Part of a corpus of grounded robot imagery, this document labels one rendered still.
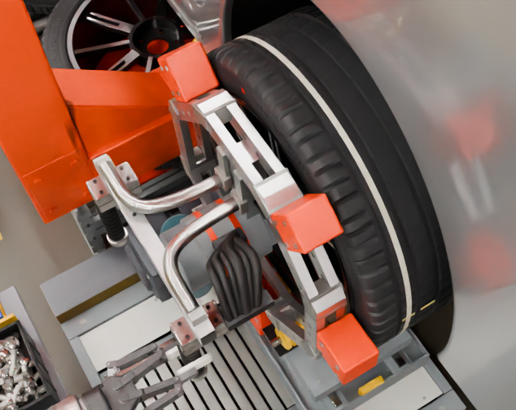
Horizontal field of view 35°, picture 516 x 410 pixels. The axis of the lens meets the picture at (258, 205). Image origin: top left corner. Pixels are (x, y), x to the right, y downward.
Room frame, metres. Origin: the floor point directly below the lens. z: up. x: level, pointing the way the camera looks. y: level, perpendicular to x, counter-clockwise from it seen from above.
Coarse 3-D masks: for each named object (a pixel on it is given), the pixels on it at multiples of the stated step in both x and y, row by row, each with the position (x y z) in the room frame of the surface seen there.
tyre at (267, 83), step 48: (240, 48) 0.99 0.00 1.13; (288, 48) 0.95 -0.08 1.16; (336, 48) 0.92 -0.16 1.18; (240, 96) 0.91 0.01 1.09; (288, 96) 0.83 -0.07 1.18; (336, 96) 0.82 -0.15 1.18; (288, 144) 0.76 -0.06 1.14; (336, 144) 0.74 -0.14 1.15; (384, 144) 0.74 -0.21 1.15; (336, 192) 0.67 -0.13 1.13; (384, 192) 0.68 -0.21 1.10; (336, 240) 0.63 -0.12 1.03; (384, 240) 0.61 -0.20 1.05; (432, 240) 0.63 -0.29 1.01; (384, 288) 0.56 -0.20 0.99; (432, 288) 0.58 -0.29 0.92; (384, 336) 0.53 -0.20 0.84
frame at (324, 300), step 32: (224, 96) 0.89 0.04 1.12; (224, 128) 0.82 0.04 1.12; (192, 160) 0.99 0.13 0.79; (224, 192) 0.96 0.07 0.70; (256, 192) 0.69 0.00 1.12; (288, 192) 0.69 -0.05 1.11; (288, 256) 0.61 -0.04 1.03; (320, 256) 0.61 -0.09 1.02; (320, 288) 0.57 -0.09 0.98; (288, 320) 0.65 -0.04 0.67; (320, 320) 0.54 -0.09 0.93
